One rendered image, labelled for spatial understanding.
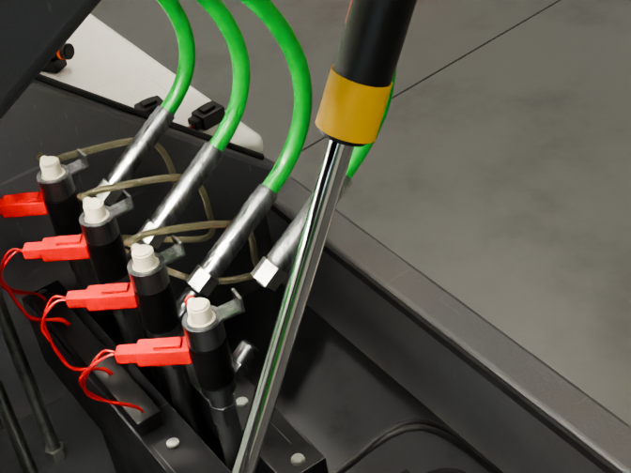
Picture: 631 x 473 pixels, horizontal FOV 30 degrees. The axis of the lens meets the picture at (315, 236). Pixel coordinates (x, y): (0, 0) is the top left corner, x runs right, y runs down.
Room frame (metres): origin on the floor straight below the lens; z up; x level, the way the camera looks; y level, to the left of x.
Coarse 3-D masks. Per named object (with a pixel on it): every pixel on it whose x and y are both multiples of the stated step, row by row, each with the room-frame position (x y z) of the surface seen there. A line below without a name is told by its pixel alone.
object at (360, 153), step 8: (392, 80) 0.69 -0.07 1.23; (392, 88) 0.69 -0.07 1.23; (384, 112) 0.68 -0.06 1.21; (368, 144) 0.68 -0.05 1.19; (352, 152) 0.67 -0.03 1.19; (360, 152) 0.67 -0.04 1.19; (368, 152) 0.68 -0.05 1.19; (352, 160) 0.67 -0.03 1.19; (360, 160) 0.67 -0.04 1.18; (352, 168) 0.67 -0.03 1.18; (352, 176) 0.67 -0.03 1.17
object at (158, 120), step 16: (160, 0) 0.88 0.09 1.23; (176, 0) 0.88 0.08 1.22; (176, 16) 0.88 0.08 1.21; (176, 32) 0.89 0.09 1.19; (192, 48) 0.88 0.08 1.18; (192, 64) 0.88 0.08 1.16; (176, 80) 0.88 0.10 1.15; (176, 96) 0.87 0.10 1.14; (160, 112) 0.87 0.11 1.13; (144, 128) 0.86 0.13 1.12; (160, 128) 0.86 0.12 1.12; (144, 144) 0.85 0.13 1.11; (128, 160) 0.84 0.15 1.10; (112, 176) 0.84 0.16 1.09; (128, 176) 0.84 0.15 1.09; (112, 192) 0.83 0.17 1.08
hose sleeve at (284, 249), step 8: (344, 184) 0.66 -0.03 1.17; (344, 192) 0.66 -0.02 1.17; (304, 208) 0.66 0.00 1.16; (296, 216) 0.66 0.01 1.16; (304, 216) 0.65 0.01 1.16; (296, 224) 0.65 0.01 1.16; (288, 232) 0.65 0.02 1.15; (296, 232) 0.64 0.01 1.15; (280, 240) 0.64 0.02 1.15; (288, 240) 0.64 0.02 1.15; (296, 240) 0.64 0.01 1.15; (272, 248) 0.64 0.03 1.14; (280, 248) 0.64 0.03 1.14; (288, 248) 0.64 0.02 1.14; (296, 248) 0.64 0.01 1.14; (272, 256) 0.64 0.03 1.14; (280, 256) 0.64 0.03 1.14; (288, 256) 0.64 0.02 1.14; (280, 264) 0.63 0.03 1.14; (288, 264) 0.63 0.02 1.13
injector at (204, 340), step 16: (192, 336) 0.60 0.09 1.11; (208, 336) 0.60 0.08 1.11; (224, 336) 0.60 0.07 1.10; (192, 352) 0.60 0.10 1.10; (208, 352) 0.60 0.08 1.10; (224, 352) 0.60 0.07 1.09; (240, 352) 0.62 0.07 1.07; (256, 352) 0.62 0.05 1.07; (208, 368) 0.60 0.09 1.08; (224, 368) 0.60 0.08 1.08; (240, 368) 0.61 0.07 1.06; (208, 384) 0.60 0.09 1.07; (224, 384) 0.60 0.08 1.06; (224, 400) 0.60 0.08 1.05; (224, 416) 0.60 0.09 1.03; (224, 432) 0.60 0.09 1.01; (240, 432) 0.61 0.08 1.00; (224, 448) 0.60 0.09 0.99
